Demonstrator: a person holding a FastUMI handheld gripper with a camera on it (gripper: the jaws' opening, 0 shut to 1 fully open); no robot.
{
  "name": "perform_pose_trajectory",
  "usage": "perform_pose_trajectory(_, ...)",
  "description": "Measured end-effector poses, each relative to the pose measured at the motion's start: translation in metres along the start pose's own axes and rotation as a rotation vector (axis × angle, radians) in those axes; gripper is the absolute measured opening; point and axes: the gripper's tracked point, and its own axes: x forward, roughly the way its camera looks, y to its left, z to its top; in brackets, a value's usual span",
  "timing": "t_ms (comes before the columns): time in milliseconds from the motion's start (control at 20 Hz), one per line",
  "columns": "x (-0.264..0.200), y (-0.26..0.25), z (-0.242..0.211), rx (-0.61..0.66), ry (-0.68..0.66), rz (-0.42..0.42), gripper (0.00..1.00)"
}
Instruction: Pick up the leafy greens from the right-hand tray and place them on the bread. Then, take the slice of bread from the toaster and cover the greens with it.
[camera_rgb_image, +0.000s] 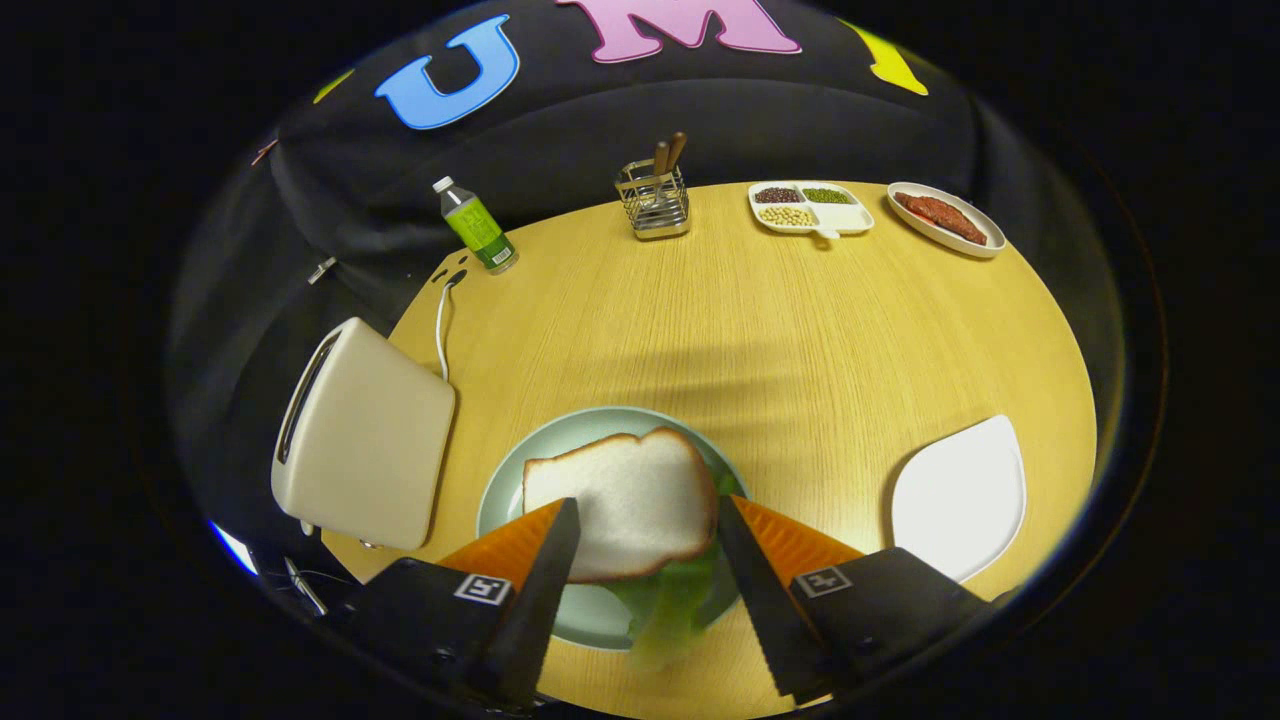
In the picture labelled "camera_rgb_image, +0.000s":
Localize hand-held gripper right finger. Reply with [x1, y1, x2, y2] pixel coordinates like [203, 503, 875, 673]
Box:
[717, 495, 1006, 704]

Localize metal wire cutlery holder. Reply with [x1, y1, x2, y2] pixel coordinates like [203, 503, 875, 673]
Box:
[615, 160, 692, 242]

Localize white bread slice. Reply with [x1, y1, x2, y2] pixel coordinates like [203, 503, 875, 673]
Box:
[522, 427, 719, 584]

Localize white toaster cable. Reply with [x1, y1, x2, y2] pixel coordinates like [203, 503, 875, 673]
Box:
[435, 280, 457, 382]

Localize pale green round plate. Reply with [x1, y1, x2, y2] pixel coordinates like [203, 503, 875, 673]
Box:
[477, 405, 751, 651]

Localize white oval dish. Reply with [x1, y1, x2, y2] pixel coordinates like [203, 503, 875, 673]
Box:
[887, 181, 1007, 260]

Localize green lettuce leaf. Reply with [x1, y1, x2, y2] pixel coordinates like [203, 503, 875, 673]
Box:
[600, 470, 746, 671]

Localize black backdrop cloth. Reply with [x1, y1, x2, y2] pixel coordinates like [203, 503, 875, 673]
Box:
[165, 0, 1131, 561]

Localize white divided dish with beans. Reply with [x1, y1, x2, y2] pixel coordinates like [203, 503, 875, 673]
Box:
[748, 181, 875, 240]

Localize white toaster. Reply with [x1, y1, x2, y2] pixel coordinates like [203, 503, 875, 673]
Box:
[270, 317, 457, 551]

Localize white leaf-shaped plate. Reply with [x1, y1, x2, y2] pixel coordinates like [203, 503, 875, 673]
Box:
[890, 415, 1028, 584]

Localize green label drink bottle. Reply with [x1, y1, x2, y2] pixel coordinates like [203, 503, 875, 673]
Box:
[432, 176, 520, 275]

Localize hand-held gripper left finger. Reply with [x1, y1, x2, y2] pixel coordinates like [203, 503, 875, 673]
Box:
[330, 497, 583, 713]

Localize red meat slices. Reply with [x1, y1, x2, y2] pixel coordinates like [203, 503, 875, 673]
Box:
[895, 192, 989, 246]

